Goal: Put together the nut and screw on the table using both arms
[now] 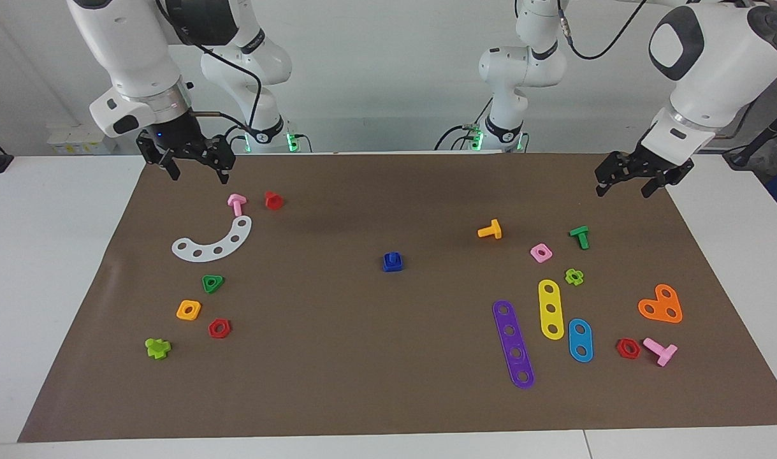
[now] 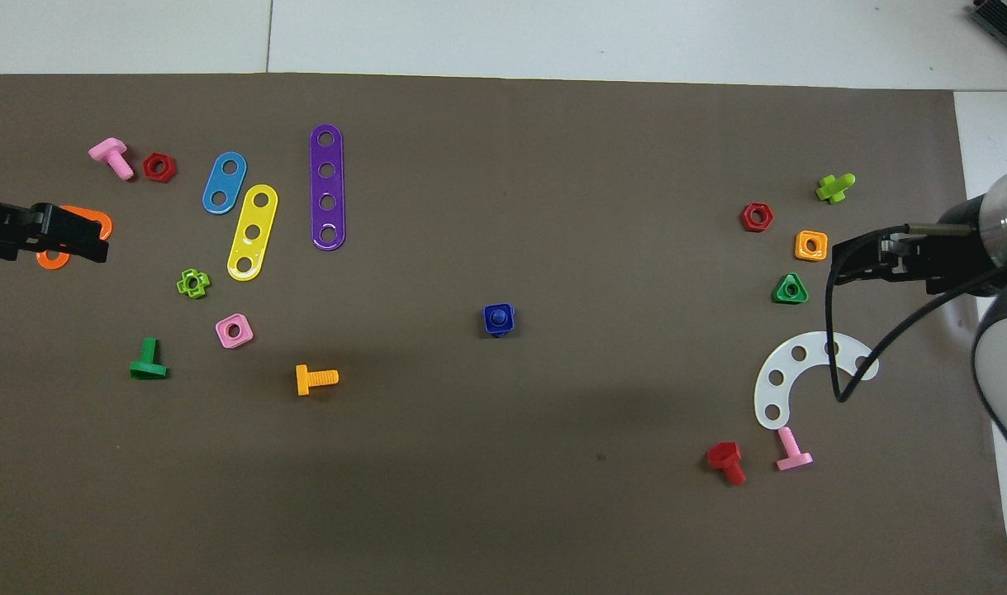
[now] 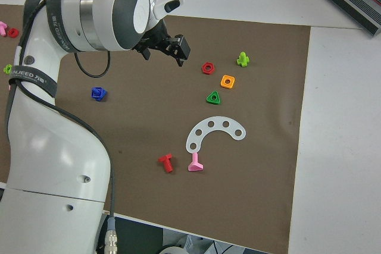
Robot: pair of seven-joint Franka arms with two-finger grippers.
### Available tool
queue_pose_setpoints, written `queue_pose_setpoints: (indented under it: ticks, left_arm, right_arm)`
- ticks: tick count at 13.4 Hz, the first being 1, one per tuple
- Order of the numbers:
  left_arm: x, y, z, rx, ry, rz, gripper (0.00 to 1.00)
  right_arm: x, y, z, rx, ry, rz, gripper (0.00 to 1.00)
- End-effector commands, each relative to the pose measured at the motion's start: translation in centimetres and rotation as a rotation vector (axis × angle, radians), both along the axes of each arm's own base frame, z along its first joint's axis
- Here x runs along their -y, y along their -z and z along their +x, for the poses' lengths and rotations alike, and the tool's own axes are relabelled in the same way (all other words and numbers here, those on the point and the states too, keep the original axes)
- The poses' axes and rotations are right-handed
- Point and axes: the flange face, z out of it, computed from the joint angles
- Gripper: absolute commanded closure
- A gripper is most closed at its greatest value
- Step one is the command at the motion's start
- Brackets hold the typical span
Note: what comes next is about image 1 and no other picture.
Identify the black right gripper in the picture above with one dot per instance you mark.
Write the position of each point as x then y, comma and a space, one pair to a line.
178, 140

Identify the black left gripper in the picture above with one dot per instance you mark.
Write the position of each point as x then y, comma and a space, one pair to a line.
643, 162

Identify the blue plastic screw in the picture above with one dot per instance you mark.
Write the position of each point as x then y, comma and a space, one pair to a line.
394, 257

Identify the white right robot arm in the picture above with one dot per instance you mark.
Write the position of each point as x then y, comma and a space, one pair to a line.
133, 51

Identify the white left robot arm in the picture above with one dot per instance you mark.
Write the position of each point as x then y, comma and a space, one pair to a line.
707, 76

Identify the pink plastic screw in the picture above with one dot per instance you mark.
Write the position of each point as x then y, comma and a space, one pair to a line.
663, 354
236, 203

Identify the red plastic screw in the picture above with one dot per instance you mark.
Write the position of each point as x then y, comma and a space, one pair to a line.
273, 203

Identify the lime green cross nut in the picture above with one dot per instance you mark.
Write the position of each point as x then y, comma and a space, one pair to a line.
579, 278

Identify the pink square nut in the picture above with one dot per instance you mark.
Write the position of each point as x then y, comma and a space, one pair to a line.
546, 258

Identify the green triangle nut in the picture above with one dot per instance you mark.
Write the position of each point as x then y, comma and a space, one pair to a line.
211, 289

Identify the orange plastic screw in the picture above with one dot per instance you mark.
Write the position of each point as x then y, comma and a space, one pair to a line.
493, 229

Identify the orange square nut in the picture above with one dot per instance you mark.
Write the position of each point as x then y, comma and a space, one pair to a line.
180, 315

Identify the red hex nut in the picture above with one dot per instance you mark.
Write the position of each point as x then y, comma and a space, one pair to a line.
220, 335
619, 349

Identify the lime green plastic screw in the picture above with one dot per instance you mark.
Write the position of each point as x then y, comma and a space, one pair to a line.
157, 348

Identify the white curved five-hole plate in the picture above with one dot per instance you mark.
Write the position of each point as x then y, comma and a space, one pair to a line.
226, 245

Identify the white power strip box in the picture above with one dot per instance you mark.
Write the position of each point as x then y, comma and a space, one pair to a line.
82, 143

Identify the orange angled three-hole plate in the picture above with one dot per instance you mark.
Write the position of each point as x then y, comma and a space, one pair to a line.
661, 303

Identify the black stand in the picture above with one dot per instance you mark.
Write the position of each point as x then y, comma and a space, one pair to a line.
755, 143

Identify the yellow three-hole plate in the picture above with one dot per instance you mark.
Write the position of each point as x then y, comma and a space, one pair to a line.
550, 299

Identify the blue two-hole plate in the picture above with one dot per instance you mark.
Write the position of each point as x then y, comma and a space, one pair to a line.
580, 340

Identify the purple four-hole plate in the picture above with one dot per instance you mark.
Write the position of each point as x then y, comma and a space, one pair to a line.
513, 341

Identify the brown table mat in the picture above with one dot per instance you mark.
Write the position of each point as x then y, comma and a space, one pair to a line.
363, 357

